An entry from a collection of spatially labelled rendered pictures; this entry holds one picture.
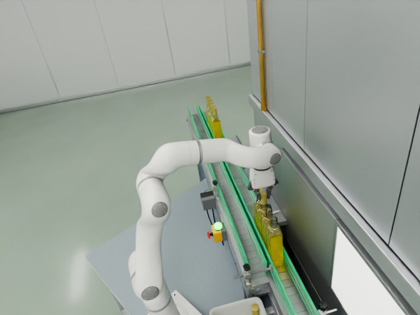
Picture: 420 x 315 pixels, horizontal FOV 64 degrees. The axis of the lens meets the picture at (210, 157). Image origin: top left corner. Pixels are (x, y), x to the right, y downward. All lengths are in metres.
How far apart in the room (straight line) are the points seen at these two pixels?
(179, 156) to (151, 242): 0.36
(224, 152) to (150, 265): 0.52
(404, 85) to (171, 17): 6.32
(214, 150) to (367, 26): 0.61
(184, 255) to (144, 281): 0.72
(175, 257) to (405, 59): 1.65
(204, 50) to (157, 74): 1.06
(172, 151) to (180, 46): 5.97
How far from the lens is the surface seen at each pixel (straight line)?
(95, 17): 6.94
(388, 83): 0.84
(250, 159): 1.19
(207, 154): 1.18
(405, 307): 0.99
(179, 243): 2.14
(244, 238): 1.69
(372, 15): 0.87
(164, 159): 1.15
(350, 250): 1.14
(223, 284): 1.90
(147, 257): 1.35
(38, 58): 7.28
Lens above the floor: 2.28
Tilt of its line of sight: 32 degrees down
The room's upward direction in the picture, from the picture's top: 9 degrees counter-clockwise
